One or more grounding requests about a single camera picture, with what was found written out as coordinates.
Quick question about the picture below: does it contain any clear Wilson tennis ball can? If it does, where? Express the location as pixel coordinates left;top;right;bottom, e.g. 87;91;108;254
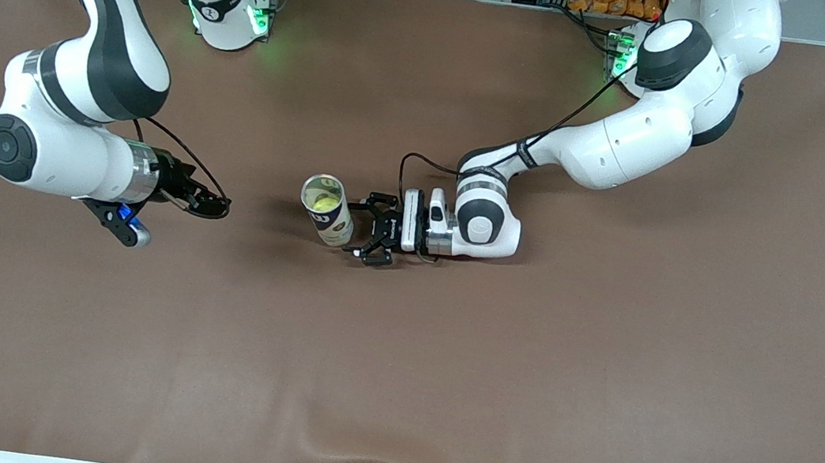
293;171;362;250

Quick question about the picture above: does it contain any brown table mat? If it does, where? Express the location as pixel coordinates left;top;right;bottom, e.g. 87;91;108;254
0;0;825;463

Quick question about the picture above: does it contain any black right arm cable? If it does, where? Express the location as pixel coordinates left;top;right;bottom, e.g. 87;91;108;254
121;114;242;223

